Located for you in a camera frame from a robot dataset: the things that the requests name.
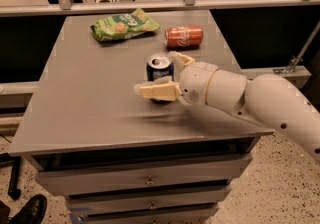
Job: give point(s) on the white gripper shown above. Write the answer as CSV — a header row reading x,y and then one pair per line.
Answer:
x,y
195,82

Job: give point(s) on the blue pepsi can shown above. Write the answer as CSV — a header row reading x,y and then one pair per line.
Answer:
x,y
159,65

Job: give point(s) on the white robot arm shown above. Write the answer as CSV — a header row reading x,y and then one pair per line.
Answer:
x,y
268,99

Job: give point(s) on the orange soda can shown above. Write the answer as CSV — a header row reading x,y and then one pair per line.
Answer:
x,y
183,36

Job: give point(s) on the green snack bag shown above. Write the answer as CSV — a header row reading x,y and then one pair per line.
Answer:
x,y
123,26

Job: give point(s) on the grey drawer cabinet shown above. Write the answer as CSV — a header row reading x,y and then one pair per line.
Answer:
x,y
115,157

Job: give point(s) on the black chair leg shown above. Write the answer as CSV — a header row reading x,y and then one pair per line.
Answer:
x,y
13,191

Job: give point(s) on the black leather shoe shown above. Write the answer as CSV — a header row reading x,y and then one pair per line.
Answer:
x,y
32,212

